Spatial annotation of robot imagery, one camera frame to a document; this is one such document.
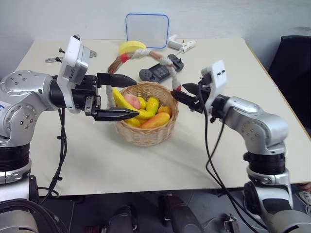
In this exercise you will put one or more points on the small black game controller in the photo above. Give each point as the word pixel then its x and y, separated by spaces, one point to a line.
pixel 177 62

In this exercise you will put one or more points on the long yellow banana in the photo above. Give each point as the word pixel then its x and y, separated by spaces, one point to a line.
pixel 119 99

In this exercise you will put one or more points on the clear blue-rimmed plastic box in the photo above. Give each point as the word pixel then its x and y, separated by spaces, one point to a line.
pixel 147 30

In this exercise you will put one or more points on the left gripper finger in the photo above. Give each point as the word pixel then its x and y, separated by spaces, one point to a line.
pixel 116 80
pixel 114 114

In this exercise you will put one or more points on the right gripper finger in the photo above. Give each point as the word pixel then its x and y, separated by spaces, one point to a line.
pixel 185 98
pixel 193 88

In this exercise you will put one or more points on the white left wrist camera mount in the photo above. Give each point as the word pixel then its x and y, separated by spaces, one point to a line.
pixel 73 60

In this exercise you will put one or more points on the small metal clamp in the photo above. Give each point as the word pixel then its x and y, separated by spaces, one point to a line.
pixel 230 223

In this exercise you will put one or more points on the pink peach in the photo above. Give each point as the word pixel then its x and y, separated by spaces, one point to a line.
pixel 132 100

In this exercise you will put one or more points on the bumpy yellow fruit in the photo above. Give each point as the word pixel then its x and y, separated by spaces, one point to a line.
pixel 152 104

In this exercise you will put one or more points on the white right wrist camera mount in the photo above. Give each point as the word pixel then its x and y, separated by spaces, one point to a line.
pixel 218 77

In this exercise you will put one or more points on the silver metal bracket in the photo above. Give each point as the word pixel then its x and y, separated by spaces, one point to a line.
pixel 52 59

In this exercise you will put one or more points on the short yellow banana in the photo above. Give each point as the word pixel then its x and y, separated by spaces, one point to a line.
pixel 133 122

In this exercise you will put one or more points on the small orange fruit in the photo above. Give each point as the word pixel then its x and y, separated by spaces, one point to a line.
pixel 165 110

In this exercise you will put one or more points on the orange yellow mango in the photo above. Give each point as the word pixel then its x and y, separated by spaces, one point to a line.
pixel 155 120

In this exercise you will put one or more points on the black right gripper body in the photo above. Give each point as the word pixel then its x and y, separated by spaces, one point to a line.
pixel 202 99

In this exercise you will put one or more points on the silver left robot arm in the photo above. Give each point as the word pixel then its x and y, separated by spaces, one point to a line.
pixel 22 102

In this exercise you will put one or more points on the small yellow lemon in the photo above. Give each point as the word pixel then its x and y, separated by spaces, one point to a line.
pixel 143 103

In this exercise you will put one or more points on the black handheld game console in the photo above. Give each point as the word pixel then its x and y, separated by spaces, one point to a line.
pixel 155 72

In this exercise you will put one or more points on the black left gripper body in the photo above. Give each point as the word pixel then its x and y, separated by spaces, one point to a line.
pixel 83 95

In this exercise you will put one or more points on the dark rounded grey shape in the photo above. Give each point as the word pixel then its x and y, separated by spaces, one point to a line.
pixel 122 218

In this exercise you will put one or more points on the yellow round disc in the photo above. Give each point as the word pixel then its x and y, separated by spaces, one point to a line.
pixel 131 46

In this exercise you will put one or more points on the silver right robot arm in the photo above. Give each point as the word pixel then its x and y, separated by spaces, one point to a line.
pixel 257 126

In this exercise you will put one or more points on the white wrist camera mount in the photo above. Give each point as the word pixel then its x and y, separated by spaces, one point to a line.
pixel 218 77
pixel 73 60

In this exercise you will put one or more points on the white glue gun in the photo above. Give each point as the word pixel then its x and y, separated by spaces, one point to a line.
pixel 181 44

